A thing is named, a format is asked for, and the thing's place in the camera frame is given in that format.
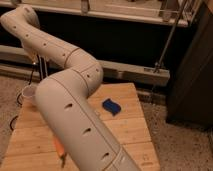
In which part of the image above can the blue sponge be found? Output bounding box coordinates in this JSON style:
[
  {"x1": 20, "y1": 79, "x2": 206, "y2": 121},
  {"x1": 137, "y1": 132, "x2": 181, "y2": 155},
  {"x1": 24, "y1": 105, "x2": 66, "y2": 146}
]
[{"x1": 102, "y1": 98, "x2": 121, "y2": 116}]

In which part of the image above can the metal pole stand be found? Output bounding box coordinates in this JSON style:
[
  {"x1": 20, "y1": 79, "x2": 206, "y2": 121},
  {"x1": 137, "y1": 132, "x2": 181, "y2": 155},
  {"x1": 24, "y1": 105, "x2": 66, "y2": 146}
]
[{"x1": 153, "y1": 0, "x2": 188, "y2": 73}]

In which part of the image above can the orange carrot toy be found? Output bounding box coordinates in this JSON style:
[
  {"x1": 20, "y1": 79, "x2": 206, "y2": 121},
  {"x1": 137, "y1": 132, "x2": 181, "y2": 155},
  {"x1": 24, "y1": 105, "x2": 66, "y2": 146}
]
[{"x1": 53, "y1": 136, "x2": 67, "y2": 167}]

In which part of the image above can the black cable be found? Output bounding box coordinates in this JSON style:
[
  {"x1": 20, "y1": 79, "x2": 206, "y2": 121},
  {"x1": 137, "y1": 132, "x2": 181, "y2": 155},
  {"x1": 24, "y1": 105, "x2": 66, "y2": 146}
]
[{"x1": 9, "y1": 61, "x2": 40, "y2": 132}]

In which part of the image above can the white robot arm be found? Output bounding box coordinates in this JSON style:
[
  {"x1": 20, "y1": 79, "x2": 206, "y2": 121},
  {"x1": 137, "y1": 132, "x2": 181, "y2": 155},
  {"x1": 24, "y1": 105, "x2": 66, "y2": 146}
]
[{"x1": 0, "y1": 5, "x2": 140, "y2": 171}]

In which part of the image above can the white ceramic cup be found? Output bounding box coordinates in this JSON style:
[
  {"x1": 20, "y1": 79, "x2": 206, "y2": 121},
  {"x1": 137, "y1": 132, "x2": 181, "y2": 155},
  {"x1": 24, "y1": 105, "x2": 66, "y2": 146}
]
[{"x1": 21, "y1": 85, "x2": 36, "y2": 105}]

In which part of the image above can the dark cabinet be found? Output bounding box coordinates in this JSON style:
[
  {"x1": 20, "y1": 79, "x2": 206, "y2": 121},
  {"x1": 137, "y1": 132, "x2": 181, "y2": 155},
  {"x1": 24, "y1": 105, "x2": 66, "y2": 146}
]
[{"x1": 166, "y1": 0, "x2": 213, "y2": 128}]

